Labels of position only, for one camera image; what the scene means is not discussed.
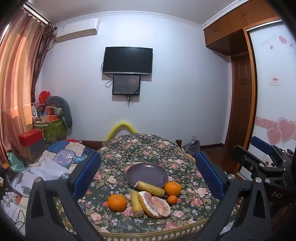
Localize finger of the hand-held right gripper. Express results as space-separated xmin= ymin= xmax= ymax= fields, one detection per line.
xmin=231 ymin=146 xmax=288 ymax=183
xmin=250 ymin=136 xmax=289 ymax=163

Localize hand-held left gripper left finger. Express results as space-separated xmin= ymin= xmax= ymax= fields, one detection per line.
xmin=25 ymin=148 xmax=102 ymax=241

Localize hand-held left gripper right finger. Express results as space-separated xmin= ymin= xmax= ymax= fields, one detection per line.
xmin=195 ymin=152 xmax=271 ymax=241

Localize large orange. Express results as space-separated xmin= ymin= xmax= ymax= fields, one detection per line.
xmin=164 ymin=181 xmax=182 ymax=197
xmin=108 ymin=194 xmax=127 ymax=212

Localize banana piece front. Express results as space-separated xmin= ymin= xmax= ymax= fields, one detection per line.
xmin=130 ymin=191 xmax=145 ymax=218

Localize banana piece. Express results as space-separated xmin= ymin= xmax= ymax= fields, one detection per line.
xmin=130 ymin=191 xmax=145 ymax=218
xmin=134 ymin=181 xmax=165 ymax=197

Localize peeled pomelo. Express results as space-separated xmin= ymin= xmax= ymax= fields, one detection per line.
xmin=137 ymin=191 xmax=171 ymax=219

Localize purple plate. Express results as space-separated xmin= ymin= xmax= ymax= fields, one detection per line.
xmin=125 ymin=163 xmax=170 ymax=189

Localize patchwork quilt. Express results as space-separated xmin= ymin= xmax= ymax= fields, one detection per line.
xmin=35 ymin=140 xmax=104 ymax=169

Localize grey bag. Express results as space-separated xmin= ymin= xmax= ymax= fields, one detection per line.
xmin=183 ymin=140 xmax=201 ymax=156

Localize white cloth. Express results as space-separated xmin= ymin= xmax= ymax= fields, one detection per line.
xmin=11 ymin=166 xmax=77 ymax=197

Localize wooden wardrobe with heart stickers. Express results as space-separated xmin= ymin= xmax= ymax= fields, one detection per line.
xmin=203 ymin=0 xmax=296 ymax=181

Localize brown wooden door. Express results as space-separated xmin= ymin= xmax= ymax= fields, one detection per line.
xmin=228 ymin=52 xmax=251 ymax=146

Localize green fabric storage box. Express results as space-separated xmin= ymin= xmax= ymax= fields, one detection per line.
xmin=33 ymin=117 xmax=67 ymax=143

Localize floral blanket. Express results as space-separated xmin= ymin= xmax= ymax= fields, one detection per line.
xmin=53 ymin=133 xmax=245 ymax=241

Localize red gift box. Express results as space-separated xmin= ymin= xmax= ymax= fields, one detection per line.
xmin=18 ymin=129 xmax=44 ymax=147

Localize teal plush item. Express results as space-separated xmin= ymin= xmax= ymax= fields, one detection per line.
xmin=7 ymin=152 xmax=26 ymax=169

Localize grey plush toy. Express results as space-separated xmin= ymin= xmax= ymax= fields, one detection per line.
xmin=46 ymin=96 xmax=73 ymax=128

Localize scattered papers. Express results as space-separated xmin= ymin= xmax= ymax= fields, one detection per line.
xmin=0 ymin=191 xmax=26 ymax=233

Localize red plastic bag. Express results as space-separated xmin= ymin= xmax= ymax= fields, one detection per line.
xmin=38 ymin=91 xmax=51 ymax=103

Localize pink striped curtain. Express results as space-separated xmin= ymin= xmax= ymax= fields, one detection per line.
xmin=0 ymin=6 xmax=56 ymax=163

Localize white air conditioner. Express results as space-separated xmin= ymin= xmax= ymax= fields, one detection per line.
xmin=55 ymin=18 xmax=100 ymax=43

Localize small black wall monitor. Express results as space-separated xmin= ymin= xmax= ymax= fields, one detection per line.
xmin=112 ymin=75 xmax=141 ymax=95

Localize wall-mounted black television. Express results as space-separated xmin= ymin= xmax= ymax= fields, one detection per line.
xmin=102 ymin=47 xmax=153 ymax=76

